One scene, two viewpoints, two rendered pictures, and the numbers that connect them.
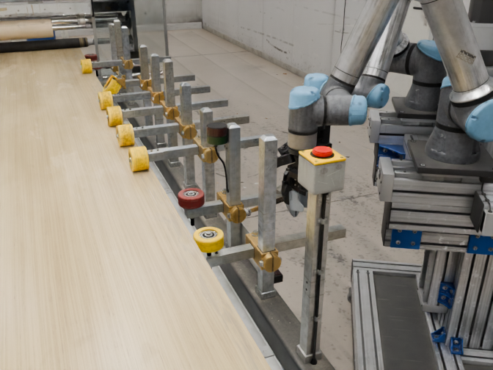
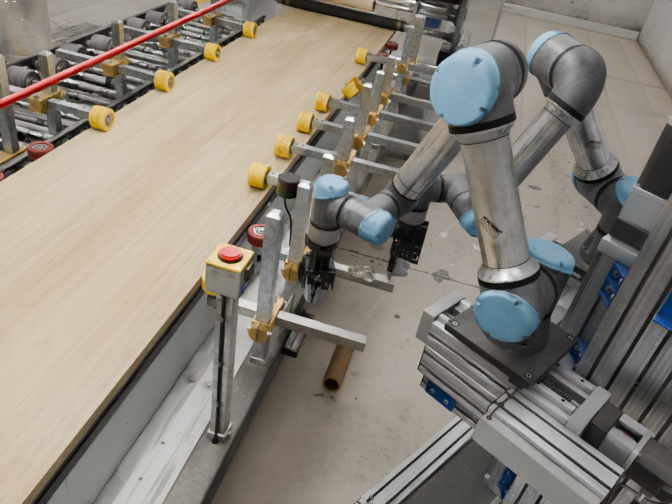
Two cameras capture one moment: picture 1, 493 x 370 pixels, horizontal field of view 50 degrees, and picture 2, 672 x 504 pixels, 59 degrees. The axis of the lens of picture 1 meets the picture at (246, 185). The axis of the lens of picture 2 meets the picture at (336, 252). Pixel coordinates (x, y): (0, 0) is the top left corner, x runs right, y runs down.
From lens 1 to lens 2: 87 cm
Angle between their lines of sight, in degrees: 28
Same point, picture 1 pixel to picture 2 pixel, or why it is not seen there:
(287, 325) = (239, 397)
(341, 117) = (352, 228)
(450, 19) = (477, 174)
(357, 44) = (419, 155)
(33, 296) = (42, 253)
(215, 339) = (93, 364)
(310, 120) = (323, 215)
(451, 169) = (477, 347)
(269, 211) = (265, 284)
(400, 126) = not seen: hidden behind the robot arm
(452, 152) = not seen: hidden behind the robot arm
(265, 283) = (256, 349)
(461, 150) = not seen: hidden behind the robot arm
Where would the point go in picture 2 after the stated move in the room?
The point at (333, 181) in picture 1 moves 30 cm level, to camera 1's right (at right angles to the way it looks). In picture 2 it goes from (225, 287) to (356, 373)
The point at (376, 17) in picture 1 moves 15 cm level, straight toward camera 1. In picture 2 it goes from (443, 133) to (390, 146)
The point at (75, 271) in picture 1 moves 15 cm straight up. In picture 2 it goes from (91, 250) to (86, 201)
